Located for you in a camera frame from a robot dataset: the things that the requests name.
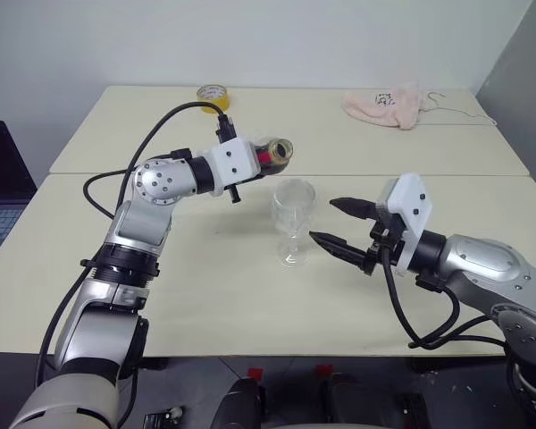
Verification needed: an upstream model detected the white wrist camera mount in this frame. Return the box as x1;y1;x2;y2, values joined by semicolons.
377;172;434;274
204;137;264;198

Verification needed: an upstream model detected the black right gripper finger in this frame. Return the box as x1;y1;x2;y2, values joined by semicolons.
328;195;380;222
308;231;368;270

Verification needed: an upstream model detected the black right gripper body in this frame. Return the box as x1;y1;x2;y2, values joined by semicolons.
363;201;408;276

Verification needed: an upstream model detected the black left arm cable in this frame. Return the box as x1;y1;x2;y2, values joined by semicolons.
34;101;239;390

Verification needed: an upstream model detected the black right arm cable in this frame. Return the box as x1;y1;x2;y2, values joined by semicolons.
381;248;510;350

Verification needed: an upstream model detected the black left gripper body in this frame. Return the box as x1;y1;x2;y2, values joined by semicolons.
213;172;266;206

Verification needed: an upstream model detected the thin white wire hanger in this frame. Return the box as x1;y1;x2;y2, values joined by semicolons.
422;90;498;128

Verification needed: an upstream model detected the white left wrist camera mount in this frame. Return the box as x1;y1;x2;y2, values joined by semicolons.
204;137;264;198

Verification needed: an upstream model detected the black open laptop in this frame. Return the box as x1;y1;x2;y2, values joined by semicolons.
0;120;38;273

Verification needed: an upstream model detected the clear wine glass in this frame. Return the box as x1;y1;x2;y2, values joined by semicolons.
271;178;317;268

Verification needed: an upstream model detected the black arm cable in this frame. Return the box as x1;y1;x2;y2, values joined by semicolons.
34;101;239;390
381;248;510;350

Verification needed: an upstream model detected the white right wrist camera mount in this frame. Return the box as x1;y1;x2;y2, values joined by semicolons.
377;172;434;274

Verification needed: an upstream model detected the yellow tape roll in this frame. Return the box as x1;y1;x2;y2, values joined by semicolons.
196;83;231;113

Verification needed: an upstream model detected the pink fluffy cloth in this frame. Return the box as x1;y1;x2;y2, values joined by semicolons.
341;80;432;131

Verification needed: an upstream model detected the dark rounded shape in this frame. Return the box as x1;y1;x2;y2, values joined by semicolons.
214;377;267;429

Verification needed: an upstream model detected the clear plastic dark drink bottle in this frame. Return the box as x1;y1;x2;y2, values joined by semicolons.
253;136;295;176

